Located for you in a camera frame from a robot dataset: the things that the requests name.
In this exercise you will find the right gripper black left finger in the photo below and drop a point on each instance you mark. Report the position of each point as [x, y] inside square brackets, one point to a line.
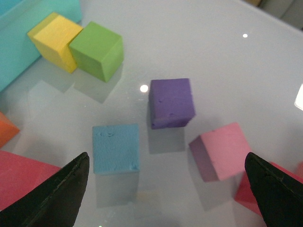
[55, 202]

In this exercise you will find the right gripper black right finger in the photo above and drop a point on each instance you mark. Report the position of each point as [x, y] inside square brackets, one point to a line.
[279, 196]

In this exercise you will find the light blue foam block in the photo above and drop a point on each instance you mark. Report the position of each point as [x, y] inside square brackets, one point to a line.
[115, 149]

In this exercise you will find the red foam block right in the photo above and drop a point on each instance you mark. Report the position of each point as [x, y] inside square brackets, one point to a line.
[244, 195]

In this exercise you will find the red foam block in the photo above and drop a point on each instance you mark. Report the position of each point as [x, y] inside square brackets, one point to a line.
[20, 175]
[244, 195]

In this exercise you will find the red foam block left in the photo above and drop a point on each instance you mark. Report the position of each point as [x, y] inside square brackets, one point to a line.
[20, 175]

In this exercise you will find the pink foam block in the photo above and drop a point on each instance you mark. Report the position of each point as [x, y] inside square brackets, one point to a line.
[220, 154]

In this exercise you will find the orange foam block near bin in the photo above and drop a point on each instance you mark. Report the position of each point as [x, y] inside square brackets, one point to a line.
[8, 130]

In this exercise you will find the purple foam block rear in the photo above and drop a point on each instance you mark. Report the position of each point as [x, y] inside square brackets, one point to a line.
[171, 103]

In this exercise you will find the teal plastic bin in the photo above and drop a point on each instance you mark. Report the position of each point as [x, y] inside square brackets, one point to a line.
[17, 18]

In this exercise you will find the green foam block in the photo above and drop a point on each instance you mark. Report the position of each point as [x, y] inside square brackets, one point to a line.
[98, 51]

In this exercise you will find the yellow foam block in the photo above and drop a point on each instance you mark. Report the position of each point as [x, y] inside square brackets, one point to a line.
[52, 37]

